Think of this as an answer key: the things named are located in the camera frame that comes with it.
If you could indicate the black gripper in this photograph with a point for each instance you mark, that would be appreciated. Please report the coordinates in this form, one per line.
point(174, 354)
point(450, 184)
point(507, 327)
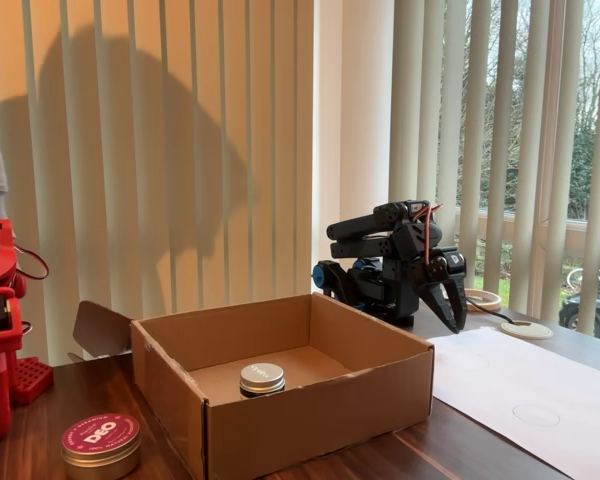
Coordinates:
point(444, 292)

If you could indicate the dark jar with silver lid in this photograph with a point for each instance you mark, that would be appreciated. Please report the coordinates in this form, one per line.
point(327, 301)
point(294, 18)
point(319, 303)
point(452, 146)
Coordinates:
point(262, 380)

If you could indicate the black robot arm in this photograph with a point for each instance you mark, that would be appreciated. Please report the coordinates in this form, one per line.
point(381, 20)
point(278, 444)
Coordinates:
point(380, 245)

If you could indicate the open cardboard box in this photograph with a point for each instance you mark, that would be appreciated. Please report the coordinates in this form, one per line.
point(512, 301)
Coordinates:
point(305, 425)

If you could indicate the masking tape roll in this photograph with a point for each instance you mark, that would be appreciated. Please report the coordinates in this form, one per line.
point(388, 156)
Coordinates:
point(485, 306)

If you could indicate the white paper sheet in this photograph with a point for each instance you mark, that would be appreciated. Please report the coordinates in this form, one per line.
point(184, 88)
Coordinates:
point(530, 380)

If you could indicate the black clamp with blue knob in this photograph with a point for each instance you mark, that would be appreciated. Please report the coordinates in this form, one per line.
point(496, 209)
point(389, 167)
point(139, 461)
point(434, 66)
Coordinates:
point(337, 280)

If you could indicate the black parked car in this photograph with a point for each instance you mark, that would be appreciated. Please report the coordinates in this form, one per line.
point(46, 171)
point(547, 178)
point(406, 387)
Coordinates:
point(570, 310)

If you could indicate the parked bicycle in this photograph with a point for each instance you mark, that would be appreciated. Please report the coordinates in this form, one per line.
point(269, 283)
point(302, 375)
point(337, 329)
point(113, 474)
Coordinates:
point(572, 276)

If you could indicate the white vertical blinds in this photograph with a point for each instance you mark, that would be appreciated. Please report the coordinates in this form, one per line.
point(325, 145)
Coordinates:
point(535, 100)
point(180, 150)

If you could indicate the round tin with red lid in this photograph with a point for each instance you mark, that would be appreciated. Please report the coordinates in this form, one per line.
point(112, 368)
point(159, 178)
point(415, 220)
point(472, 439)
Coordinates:
point(100, 435)

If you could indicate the red perforated block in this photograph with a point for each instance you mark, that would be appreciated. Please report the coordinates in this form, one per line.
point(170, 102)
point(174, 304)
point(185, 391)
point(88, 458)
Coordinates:
point(32, 380)

